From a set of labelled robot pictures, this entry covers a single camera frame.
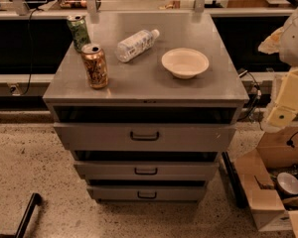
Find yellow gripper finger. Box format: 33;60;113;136
266;67;298;128

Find grey top drawer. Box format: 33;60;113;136
55;123;235;152

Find grey drawer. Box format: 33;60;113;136
87;185;206;201
74;161;218;180
55;123;235;152

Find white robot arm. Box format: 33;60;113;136
266;7;298;128

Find grey metal drawer cabinet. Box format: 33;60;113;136
44;12;248;190

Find grey middle drawer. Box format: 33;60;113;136
74;161;218;180

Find grey bottom drawer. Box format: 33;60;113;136
87;185;206;201

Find brown cardboard box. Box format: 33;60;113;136
234;127;298;238

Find silver metal bowl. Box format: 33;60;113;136
277;173;298;195

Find white paper bowl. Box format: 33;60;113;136
161;48;210;79

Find clear plastic water bottle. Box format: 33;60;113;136
115;29;160;62

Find orange soda can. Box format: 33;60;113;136
81;44;108;89

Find green soda can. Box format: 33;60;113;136
67;15;90;53

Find black chair leg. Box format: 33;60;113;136
0;192;43;238

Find black power cable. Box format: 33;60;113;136
21;7;41;96

